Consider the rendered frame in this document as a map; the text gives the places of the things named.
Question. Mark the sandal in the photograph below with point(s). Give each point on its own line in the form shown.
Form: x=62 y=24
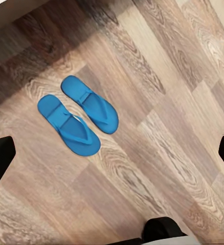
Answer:
x=100 y=112
x=77 y=136

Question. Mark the bed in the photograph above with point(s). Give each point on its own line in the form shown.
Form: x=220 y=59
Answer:
x=11 y=10

